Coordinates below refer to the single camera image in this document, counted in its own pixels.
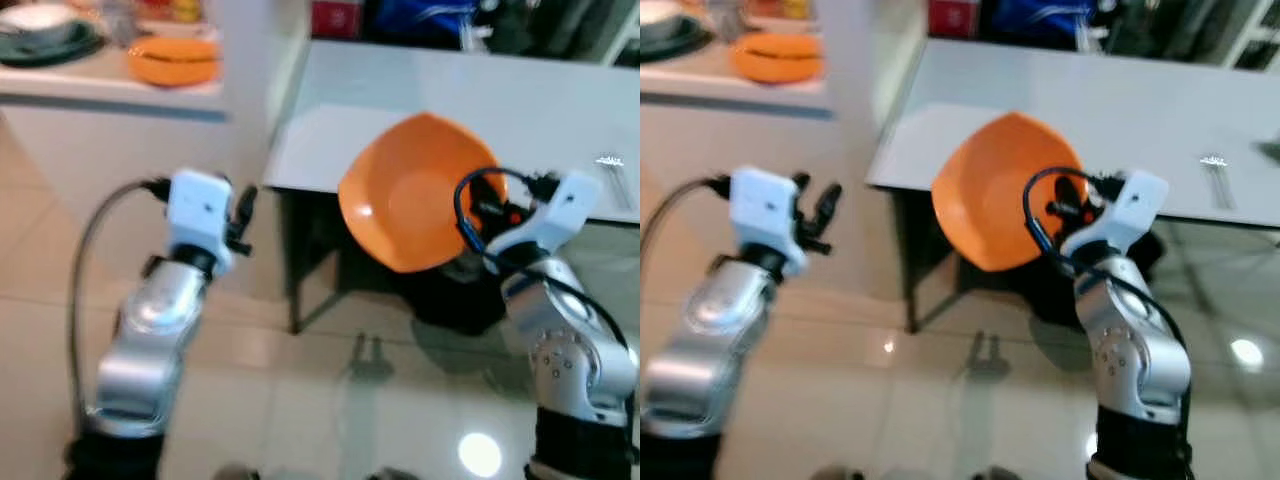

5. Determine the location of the dark round plate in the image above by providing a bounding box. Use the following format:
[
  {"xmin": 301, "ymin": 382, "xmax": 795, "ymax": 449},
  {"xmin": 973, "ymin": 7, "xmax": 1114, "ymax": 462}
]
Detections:
[
  {"xmin": 640, "ymin": 22, "xmax": 714, "ymax": 67},
  {"xmin": 0, "ymin": 22, "xmax": 107, "ymax": 69}
]

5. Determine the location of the grey left arm cable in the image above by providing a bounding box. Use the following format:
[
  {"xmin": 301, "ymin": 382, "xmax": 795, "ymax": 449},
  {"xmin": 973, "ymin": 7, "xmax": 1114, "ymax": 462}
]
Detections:
[
  {"xmin": 640, "ymin": 174, "xmax": 734, "ymax": 263},
  {"xmin": 65, "ymin": 176, "xmax": 173, "ymax": 433}
]

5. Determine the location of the white round bowl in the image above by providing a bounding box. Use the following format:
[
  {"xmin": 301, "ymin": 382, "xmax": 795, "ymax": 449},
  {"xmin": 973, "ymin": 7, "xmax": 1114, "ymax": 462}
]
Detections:
[
  {"xmin": 640, "ymin": 0, "xmax": 687, "ymax": 43},
  {"xmin": 0, "ymin": 2, "xmax": 83, "ymax": 47}
]

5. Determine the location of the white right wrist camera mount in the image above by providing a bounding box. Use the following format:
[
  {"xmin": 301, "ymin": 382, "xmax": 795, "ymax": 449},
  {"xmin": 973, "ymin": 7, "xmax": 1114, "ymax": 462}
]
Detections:
[
  {"xmin": 1059, "ymin": 169, "xmax": 1170, "ymax": 258},
  {"xmin": 486, "ymin": 169, "xmax": 604, "ymax": 258}
]

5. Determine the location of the white kitchen counter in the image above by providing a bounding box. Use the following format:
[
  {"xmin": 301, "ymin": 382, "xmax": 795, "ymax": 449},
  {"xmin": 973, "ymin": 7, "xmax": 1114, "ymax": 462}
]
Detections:
[
  {"xmin": 640, "ymin": 40, "xmax": 833, "ymax": 216},
  {"xmin": 0, "ymin": 38, "xmax": 229, "ymax": 216}
]

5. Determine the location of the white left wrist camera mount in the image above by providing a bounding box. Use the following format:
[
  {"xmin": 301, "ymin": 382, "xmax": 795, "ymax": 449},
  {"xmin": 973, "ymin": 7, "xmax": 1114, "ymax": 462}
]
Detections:
[
  {"xmin": 729, "ymin": 165, "xmax": 807, "ymax": 278},
  {"xmin": 164, "ymin": 169, "xmax": 237, "ymax": 277}
]

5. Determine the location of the orange bowl on counter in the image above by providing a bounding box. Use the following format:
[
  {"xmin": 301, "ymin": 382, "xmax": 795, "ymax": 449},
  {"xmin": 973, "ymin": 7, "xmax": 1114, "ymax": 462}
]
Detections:
[
  {"xmin": 126, "ymin": 36, "xmax": 222, "ymax": 89},
  {"xmin": 729, "ymin": 31, "xmax": 827, "ymax": 86}
]

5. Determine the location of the white dining table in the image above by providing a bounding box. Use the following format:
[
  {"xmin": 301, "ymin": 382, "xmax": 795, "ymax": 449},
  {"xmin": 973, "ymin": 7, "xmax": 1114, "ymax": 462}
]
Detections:
[
  {"xmin": 865, "ymin": 38, "xmax": 1280, "ymax": 335},
  {"xmin": 262, "ymin": 39, "xmax": 641, "ymax": 337}
]

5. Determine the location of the clear drinking glass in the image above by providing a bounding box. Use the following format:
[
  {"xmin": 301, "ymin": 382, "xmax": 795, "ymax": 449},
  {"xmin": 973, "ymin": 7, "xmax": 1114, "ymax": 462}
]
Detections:
[
  {"xmin": 100, "ymin": 0, "xmax": 142, "ymax": 47},
  {"xmin": 705, "ymin": 0, "xmax": 747, "ymax": 43}
]

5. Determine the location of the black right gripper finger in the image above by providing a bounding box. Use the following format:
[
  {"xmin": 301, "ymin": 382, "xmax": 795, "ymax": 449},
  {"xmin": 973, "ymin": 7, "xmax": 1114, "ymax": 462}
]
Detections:
[
  {"xmin": 1044, "ymin": 197, "xmax": 1093, "ymax": 225},
  {"xmin": 468, "ymin": 196, "xmax": 525, "ymax": 227}
]

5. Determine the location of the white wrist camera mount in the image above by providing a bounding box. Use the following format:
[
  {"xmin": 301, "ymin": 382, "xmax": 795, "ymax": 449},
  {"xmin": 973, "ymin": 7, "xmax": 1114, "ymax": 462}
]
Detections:
[
  {"xmin": 164, "ymin": 169, "xmax": 237, "ymax": 277},
  {"xmin": 1059, "ymin": 169, "xmax": 1170, "ymax": 258},
  {"xmin": 486, "ymin": 169, "xmax": 604, "ymax": 258},
  {"xmin": 729, "ymin": 165, "xmax": 807, "ymax": 278}
]

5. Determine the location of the red box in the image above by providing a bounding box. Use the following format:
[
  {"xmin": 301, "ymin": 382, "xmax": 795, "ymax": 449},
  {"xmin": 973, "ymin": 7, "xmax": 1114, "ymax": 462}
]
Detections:
[
  {"xmin": 927, "ymin": 0, "xmax": 982, "ymax": 40},
  {"xmin": 311, "ymin": 0, "xmax": 364, "ymax": 40}
]

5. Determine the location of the orange square plastic bowl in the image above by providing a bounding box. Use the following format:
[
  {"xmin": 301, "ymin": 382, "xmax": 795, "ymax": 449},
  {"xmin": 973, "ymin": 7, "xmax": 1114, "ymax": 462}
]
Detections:
[
  {"xmin": 931, "ymin": 111, "xmax": 1088, "ymax": 273},
  {"xmin": 338, "ymin": 112, "xmax": 507, "ymax": 275}
]

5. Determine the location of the blue bag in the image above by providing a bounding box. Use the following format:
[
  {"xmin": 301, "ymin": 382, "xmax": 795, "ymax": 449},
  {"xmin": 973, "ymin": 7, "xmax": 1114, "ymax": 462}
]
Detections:
[
  {"xmin": 374, "ymin": 0, "xmax": 483, "ymax": 48},
  {"xmin": 989, "ymin": 0, "xmax": 1101, "ymax": 47}
]

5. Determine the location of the silver fork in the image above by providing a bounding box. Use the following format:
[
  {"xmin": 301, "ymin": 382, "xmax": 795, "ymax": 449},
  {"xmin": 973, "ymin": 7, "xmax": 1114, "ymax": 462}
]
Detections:
[
  {"xmin": 1199, "ymin": 154, "xmax": 1238, "ymax": 213},
  {"xmin": 595, "ymin": 154, "xmax": 633, "ymax": 213}
]

